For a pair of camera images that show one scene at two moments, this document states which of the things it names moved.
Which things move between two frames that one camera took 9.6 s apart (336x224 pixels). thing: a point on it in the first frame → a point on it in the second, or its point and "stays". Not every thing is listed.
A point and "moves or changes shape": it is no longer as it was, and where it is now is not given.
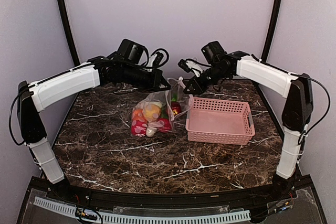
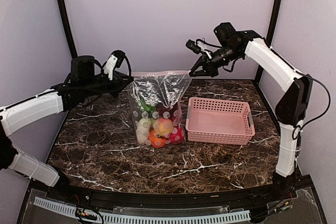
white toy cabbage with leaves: x=150 y=131 → x=143 y=129
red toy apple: x=138 y=128 → x=177 y=136
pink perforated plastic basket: x=220 y=121 stays
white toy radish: x=169 y=105 → x=147 y=107
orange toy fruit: x=138 y=114 → x=156 y=142
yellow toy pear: x=151 y=111 → x=163 y=127
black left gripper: x=155 y=85 → x=118 y=83
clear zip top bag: x=156 y=112 moves or changes shape
